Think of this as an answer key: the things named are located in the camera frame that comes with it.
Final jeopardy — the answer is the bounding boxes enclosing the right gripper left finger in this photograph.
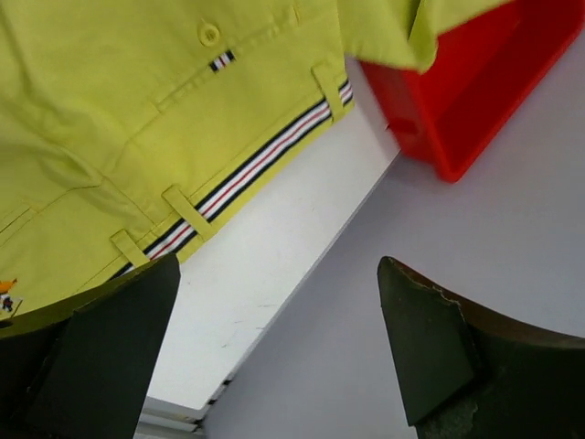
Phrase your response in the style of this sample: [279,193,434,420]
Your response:
[1,255,180,438]

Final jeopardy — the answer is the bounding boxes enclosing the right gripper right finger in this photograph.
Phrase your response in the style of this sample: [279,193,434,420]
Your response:
[378,257,584,438]

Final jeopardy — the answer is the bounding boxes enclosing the red plastic tray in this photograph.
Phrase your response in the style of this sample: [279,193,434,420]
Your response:
[361,1,584,183]

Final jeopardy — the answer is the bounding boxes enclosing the aluminium rail frame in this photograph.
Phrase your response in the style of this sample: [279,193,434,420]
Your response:
[133,375,234,438]

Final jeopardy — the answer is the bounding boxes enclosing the yellow-green trousers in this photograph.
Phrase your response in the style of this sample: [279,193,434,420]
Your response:
[1,1,496,333]

